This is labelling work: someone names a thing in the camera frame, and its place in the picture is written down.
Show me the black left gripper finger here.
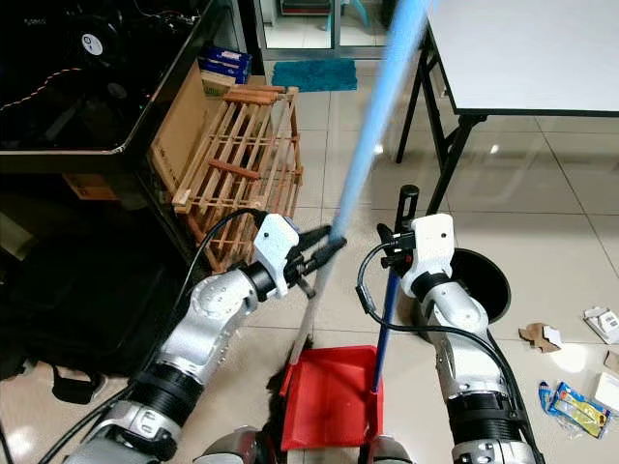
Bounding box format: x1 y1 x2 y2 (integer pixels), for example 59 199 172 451
295 227 335 260
305 239 350 283

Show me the red long-handled dustpan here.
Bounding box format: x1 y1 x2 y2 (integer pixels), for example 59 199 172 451
280 185 421 453

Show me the broom with black bristles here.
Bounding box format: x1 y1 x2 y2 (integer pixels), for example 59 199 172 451
269 0 438 399

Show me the blue fluffy floor mat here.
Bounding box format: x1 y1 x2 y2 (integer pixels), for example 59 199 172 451
271 58 360 94

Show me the wooden slatted rack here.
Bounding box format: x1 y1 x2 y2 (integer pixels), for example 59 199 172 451
172 85 304 274

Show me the small torn cardboard scrap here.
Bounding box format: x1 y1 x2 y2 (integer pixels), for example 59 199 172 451
518 322 563 355

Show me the large flat brown cardboard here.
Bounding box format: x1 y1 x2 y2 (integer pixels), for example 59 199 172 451
150 66 233 194

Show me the aluminium glass sliding door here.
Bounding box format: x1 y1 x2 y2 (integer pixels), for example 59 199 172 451
251 0 399 61

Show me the robot left leg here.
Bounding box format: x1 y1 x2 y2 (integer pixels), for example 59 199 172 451
192 425 286 464

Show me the robot leg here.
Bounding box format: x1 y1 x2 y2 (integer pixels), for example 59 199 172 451
192 425 286 464
366 435 413 464

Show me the robot right leg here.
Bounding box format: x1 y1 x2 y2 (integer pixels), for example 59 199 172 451
366 435 413 464

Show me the small white crumpled carton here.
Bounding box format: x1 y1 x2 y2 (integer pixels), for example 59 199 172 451
583 306 619 347

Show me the black fabric trolley suitcase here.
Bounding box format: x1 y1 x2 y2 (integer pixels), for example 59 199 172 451
0 224 192 405

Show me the black glossy desk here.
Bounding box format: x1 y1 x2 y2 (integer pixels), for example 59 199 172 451
0 0 225 228

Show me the small labelled cardboard box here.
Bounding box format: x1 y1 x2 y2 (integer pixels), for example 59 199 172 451
70 174 123 202

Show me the yellow blue snack packet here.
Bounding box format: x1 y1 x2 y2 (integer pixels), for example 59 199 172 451
538 380 612 442

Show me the white table with black legs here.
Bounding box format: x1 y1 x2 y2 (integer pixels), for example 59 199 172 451
393 0 619 216

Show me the white flat paper tray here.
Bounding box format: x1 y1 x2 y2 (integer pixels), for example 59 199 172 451
594 371 619 419

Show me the black fan with white sticker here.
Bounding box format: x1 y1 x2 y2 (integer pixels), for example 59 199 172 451
77 24 134 71

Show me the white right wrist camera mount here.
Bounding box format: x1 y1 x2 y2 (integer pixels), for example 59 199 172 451
408 214 457 302

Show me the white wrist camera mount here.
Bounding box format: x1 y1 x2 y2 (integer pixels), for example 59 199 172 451
253 213 302 300
408 214 457 302

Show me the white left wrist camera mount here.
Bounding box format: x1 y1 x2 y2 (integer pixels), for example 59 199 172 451
253 213 302 300

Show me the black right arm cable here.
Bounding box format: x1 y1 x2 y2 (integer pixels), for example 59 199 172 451
356 242 535 431

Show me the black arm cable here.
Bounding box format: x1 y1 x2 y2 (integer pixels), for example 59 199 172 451
48 207 270 464
356 242 535 431

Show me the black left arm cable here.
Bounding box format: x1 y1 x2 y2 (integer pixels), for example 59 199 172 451
48 207 270 464

